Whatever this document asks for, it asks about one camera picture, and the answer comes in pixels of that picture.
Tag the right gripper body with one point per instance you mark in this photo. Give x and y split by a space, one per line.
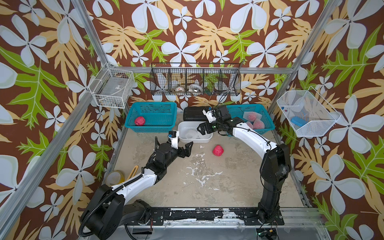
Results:
215 126

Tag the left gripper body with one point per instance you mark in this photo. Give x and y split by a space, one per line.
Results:
173 154

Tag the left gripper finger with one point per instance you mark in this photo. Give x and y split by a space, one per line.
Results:
156 145
186 150

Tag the removed white foam net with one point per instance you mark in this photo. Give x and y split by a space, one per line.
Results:
191 134

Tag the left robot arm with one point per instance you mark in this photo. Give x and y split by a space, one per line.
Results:
104 213

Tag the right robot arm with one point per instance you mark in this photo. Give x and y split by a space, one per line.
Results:
275 166

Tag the right teal plastic basket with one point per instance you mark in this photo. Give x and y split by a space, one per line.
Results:
239 110

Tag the teal plastic basket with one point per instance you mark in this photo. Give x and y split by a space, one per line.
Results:
239 110
160 117

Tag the white rectangular tub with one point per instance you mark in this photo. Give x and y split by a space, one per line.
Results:
183 127

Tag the netted apple top right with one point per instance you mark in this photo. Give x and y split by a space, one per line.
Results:
251 116

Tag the left teal plastic basket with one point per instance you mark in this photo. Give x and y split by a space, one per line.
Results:
160 117

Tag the black plastic case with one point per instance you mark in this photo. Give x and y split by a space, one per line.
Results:
195 114

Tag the yellow box cutter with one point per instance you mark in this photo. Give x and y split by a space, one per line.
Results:
133 172

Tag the yellow tape roll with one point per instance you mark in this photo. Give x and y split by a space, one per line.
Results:
115 178

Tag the blue object in basket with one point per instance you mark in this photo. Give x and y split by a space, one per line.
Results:
298 121

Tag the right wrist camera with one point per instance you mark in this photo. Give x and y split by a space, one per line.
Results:
210 115

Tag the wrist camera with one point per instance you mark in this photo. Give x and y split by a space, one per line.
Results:
173 137
210 115

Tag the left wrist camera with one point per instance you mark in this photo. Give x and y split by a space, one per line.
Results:
173 137

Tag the white item in wire basket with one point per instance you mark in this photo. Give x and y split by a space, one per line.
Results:
195 88

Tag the tape roll in wire basket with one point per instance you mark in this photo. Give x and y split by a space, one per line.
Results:
179 89

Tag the black wire wall basket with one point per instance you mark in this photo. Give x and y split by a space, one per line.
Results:
216 79

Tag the white wire basket left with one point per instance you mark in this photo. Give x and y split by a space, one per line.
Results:
111 87

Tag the white wire basket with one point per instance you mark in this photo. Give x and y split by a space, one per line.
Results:
111 87
311 106

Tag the white wire basket right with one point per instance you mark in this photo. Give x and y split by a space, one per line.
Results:
311 106

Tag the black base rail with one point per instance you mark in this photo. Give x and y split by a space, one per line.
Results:
139 216

